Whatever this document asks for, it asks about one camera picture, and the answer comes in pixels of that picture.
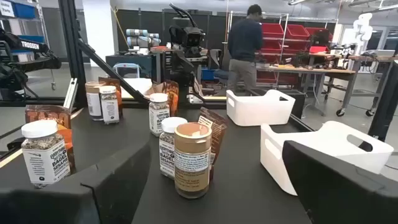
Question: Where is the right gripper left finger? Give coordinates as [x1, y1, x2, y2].
[0, 138, 153, 224]

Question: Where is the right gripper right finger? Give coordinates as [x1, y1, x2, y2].
[282, 140, 398, 224]

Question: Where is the orange taco seasoning packet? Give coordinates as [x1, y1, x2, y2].
[198, 106, 229, 181]
[24, 105, 76, 175]
[98, 77, 124, 119]
[144, 80, 180, 118]

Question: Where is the bagel seasoning jar white lid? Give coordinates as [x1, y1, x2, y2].
[148, 93, 171, 138]
[99, 85, 120, 125]
[159, 116, 188, 180]
[21, 119, 72, 189]

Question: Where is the brown-lidded spice jar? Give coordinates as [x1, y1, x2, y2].
[85, 80, 106, 121]
[174, 122, 213, 199]

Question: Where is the blue storage bin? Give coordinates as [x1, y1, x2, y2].
[14, 2, 37, 19]
[18, 34, 46, 44]
[201, 68, 216, 82]

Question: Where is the light blue chair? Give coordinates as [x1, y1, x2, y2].
[112, 63, 141, 79]

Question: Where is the person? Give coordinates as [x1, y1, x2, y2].
[226, 3, 265, 94]

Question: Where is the white plastic bin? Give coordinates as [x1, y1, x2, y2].
[260, 120, 395, 197]
[226, 89, 296, 127]

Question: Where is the wooden workbench on casters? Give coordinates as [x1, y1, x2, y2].
[329, 53, 398, 118]
[256, 63, 357, 118]

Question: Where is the white label sign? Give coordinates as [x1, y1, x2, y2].
[0, 0, 16, 18]

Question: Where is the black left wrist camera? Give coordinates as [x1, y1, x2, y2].
[182, 27, 205, 49]

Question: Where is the black diagonal frame brace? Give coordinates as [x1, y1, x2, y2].
[77, 39, 150, 104]

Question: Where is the metal wire shelving rack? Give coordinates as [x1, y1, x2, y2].
[228, 11, 339, 90]

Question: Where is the black frame post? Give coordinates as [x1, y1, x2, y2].
[368, 58, 398, 142]
[58, 0, 88, 108]

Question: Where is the silver aluminium bracket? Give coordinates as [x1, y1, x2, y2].
[63, 77, 78, 110]

